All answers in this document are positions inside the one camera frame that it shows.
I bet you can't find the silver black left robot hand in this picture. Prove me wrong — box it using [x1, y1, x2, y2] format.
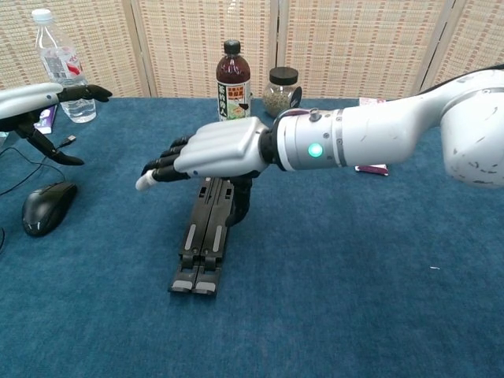
[0, 82, 114, 166]

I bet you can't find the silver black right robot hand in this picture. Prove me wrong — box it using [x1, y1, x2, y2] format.
[135, 117, 272, 228]

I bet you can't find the black folding laptop stand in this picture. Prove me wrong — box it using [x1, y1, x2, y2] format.
[168, 176, 253, 296]

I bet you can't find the white purple toothpaste tube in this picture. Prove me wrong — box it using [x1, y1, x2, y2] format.
[33, 104, 59, 135]

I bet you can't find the clear plastic water bottle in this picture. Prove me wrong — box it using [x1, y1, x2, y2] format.
[31, 8, 98, 124]

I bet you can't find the dark tea drink bottle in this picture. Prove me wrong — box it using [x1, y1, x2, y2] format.
[215, 39, 252, 122]

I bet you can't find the glass jar black lid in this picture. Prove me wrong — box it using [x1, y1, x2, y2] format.
[262, 67, 303, 118]

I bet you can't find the black computer mouse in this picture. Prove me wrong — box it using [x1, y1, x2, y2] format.
[21, 181, 79, 238]

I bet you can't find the bamboo folding screen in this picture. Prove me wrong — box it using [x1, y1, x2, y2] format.
[0, 0, 504, 100]

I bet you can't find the floral paper box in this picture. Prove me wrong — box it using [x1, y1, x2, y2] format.
[354, 96, 391, 176]

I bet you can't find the blue table cloth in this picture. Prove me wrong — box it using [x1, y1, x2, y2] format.
[0, 95, 504, 378]

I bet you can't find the black mouse usb cable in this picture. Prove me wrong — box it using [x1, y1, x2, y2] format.
[0, 135, 77, 253]

